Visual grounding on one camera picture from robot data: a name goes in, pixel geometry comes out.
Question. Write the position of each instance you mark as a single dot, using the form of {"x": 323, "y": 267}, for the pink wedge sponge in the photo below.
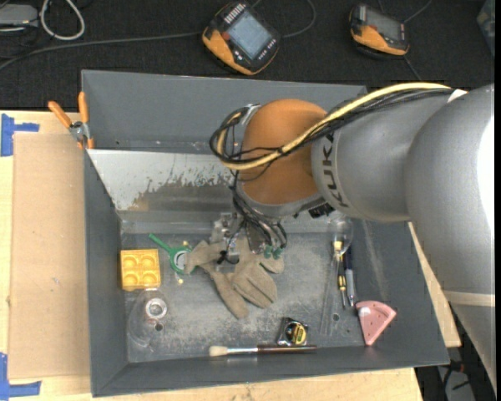
{"x": 373, "y": 320}

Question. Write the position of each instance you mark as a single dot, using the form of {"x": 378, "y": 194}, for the black and yellow tape measure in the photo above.
{"x": 293, "y": 332}

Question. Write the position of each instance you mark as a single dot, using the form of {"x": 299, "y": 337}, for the yellow square toy block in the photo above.
{"x": 140, "y": 269}

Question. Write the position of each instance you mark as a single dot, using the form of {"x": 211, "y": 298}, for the grey metal bin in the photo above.
{"x": 150, "y": 107}

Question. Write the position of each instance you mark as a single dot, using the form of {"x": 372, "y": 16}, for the brown cardboard board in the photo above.
{"x": 46, "y": 245}

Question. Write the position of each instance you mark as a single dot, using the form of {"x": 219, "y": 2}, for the grey and blue pen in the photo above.
{"x": 350, "y": 278}

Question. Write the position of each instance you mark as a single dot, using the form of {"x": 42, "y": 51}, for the tan work glove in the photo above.
{"x": 250, "y": 284}

